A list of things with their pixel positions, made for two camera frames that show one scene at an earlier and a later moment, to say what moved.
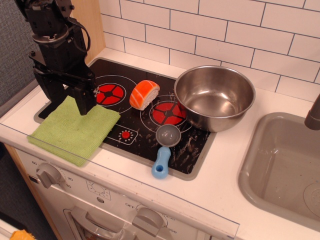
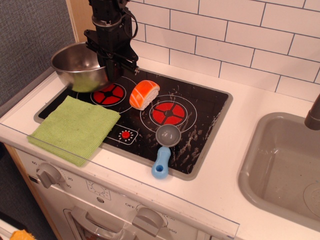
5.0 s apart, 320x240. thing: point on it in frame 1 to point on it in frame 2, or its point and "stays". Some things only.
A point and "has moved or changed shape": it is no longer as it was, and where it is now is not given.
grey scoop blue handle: [167, 135] stays
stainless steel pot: [215, 98] has moved or changed shape
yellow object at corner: [21, 235] stays
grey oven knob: [148, 221] stays
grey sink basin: [279, 167] stays
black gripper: [62, 57] to [112, 38]
